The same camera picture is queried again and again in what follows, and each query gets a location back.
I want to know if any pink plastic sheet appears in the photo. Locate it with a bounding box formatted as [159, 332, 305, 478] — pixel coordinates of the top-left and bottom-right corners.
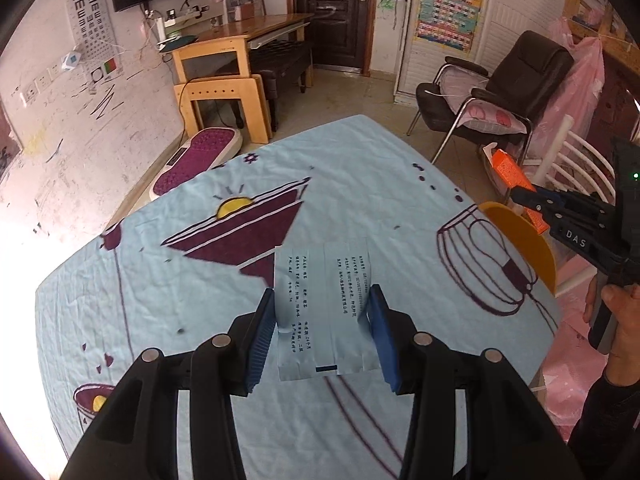
[540, 7, 640, 426]

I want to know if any colourful chart poster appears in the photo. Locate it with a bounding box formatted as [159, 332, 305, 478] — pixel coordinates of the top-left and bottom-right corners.
[414, 0, 486, 53]

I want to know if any dark brown door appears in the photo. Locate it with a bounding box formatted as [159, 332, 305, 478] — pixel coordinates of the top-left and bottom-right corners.
[287, 0, 378, 72]

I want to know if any yellow stool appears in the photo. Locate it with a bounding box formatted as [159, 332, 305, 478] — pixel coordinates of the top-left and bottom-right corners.
[477, 201, 557, 295]

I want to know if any orange snack pack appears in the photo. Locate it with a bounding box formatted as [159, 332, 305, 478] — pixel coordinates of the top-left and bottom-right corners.
[491, 150, 551, 236]

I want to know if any purple white massage plate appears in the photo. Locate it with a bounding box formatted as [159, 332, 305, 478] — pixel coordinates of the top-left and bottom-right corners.
[150, 127, 244, 201]

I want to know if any black armchair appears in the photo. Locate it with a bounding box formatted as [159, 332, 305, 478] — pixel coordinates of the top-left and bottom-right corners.
[406, 31, 575, 166]

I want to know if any white louvred wardrobe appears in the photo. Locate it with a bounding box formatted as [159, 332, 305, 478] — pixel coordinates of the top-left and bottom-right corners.
[392, 0, 576, 111]

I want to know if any wooden folding frame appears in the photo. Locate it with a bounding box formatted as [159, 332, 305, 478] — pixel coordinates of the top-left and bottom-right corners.
[173, 74, 273, 146]

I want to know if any dark desk pad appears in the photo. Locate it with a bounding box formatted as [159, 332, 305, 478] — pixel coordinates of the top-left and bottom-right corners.
[159, 35, 198, 51]

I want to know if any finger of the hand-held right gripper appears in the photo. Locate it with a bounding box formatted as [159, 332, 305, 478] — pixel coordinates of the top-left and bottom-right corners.
[529, 208, 557, 233]
[509, 186, 613, 211]

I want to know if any wooden bed frame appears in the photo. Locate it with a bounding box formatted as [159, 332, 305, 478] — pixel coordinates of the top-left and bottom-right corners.
[562, 0, 640, 56]

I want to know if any black padded bench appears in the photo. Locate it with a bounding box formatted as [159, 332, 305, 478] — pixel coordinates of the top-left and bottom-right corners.
[250, 40, 315, 131]

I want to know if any wall mirror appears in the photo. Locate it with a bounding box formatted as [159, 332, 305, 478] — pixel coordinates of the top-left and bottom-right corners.
[0, 102, 23, 158]

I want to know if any white desk shelf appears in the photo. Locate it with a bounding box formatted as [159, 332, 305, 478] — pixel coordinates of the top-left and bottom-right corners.
[155, 2, 226, 31]

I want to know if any white slatted chair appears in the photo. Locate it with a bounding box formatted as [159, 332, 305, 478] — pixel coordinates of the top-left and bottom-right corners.
[527, 115, 618, 201]

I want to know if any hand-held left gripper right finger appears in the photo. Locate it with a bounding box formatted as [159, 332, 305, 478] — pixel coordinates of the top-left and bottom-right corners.
[366, 284, 586, 480]

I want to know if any person's right hand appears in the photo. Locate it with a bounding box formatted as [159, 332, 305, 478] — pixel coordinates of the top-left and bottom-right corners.
[601, 284, 640, 386]

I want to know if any light blue printed tablecloth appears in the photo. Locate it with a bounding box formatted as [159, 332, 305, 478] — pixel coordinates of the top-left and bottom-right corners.
[35, 115, 561, 480]

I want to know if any pink printed cushion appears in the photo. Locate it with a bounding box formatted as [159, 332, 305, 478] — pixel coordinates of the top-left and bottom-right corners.
[440, 67, 528, 135]

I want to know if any person's right forearm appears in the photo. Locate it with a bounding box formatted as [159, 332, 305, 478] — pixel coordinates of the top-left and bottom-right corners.
[567, 360, 640, 480]

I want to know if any eye chart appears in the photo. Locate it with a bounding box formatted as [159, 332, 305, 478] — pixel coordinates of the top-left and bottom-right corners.
[67, 0, 123, 93]

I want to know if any pale blue printed packet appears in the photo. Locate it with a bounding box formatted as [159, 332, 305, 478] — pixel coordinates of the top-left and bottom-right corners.
[274, 241, 382, 382]

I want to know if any wooden desk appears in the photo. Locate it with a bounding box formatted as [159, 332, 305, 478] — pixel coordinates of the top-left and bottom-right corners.
[170, 14, 316, 86]

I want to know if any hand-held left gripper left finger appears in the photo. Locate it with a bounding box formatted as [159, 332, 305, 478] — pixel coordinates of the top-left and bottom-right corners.
[60, 287, 277, 480]

